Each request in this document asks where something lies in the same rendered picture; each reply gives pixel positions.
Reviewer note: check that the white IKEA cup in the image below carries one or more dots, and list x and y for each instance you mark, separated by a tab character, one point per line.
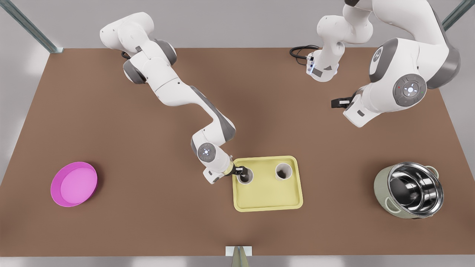
283	172
245	180

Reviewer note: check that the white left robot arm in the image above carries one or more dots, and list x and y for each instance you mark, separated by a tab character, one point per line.
408	55

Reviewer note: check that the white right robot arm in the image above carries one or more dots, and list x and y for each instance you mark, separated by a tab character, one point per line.
167	79

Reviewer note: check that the yellow rectangular tray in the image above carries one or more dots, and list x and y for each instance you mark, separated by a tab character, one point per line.
267	194

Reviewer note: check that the green steel-lined pot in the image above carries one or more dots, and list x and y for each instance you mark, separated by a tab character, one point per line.
412	189

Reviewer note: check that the pink round bowl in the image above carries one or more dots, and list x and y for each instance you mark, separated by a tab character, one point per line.
74	184

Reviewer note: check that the silver frame post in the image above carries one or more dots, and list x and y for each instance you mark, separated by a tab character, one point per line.
457	13
239	256
29	27

